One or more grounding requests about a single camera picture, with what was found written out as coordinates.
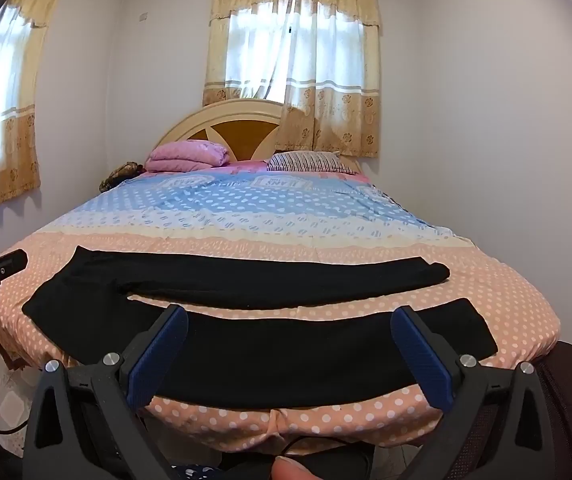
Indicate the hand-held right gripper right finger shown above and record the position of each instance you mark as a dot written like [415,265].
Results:
[423,355]

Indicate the polka dot bedspread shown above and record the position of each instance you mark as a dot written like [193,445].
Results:
[266,210]

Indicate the narrow beige floral curtain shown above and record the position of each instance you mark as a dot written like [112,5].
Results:
[3,110]

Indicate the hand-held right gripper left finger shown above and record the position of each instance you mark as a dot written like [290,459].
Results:
[158,355]

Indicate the black pants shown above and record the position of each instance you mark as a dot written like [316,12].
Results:
[276,355]

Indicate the wide beige floral curtain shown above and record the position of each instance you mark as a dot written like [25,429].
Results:
[293,60]

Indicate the folded pink blanket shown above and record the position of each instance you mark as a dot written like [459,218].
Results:
[185,156]

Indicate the brown patterned bag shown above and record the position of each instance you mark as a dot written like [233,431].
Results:
[118,175]

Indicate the person's right hand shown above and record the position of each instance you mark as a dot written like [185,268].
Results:
[293,469]

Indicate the cream wooden headboard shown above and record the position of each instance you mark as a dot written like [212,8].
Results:
[236,127]

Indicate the person's dark dotted clothing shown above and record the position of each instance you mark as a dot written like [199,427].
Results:
[566,410]

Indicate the striped pillow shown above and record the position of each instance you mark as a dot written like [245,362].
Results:
[308,161]

